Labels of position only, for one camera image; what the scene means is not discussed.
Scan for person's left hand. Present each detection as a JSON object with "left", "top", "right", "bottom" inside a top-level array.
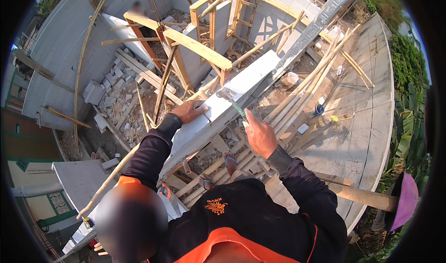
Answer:
[{"left": 170, "top": 100, "right": 210, "bottom": 125}]

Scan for person's right hand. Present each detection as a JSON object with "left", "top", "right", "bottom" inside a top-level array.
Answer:
[{"left": 243, "top": 108, "right": 279, "bottom": 159}]

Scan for green handled hammer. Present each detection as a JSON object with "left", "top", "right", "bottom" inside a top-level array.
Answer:
[{"left": 216, "top": 88, "right": 250, "bottom": 125}]

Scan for white concrete block course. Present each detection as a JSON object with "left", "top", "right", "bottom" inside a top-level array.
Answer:
[{"left": 158, "top": 49, "right": 281, "bottom": 180}]

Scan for person's legs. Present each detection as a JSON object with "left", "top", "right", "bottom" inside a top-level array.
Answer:
[{"left": 199, "top": 152, "right": 258, "bottom": 191}]

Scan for pale rock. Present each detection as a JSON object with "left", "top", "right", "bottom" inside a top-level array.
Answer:
[{"left": 280, "top": 72, "right": 299, "bottom": 88}]

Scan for bundle of bamboo scaffold poles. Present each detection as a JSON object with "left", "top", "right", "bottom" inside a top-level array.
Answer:
[{"left": 174, "top": 10, "right": 376, "bottom": 208}]

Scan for heap of broken white blocks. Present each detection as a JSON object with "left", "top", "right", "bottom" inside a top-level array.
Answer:
[{"left": 83, "top": 47, "right": 164, "bottom": 149}]

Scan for wooden ladder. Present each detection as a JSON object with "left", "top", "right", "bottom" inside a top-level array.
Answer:
[{"left": 225, "top": 0, "right": 261, "bottom": 51}]

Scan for person's body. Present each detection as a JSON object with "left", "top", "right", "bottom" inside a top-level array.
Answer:
[{"left": 95, "top": 159, "right": 349, "bottom": 263}]

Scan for long grey metal beam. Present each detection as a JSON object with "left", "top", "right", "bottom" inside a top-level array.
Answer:
[{"left": 254, "top": 0, "right": 370, "bottom": 96}]

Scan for straight bamboo pole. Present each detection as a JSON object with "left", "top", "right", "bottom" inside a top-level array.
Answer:
[{"left": 76, "top": 142, "right": 141, "bottom": 220}]

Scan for long curved bamboo pole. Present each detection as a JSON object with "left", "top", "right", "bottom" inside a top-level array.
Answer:
[{"left": 72, "top": 0, "right": 115, "bottom": 149}]

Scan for thick wooden beam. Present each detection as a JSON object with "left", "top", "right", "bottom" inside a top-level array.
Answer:
[{"left": 310, "top": 171, "right": 398, "bottom": 213}]

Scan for green trees and banana plants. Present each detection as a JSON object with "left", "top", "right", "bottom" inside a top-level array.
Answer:
[{"left": 359, "top": 0, "right": 433, "bottom": 263}]

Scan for wooden formwork frame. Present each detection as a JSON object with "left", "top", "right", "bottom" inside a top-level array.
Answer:
[{"left": 101, "top": 0, "right": 233, "bottom": 122}]

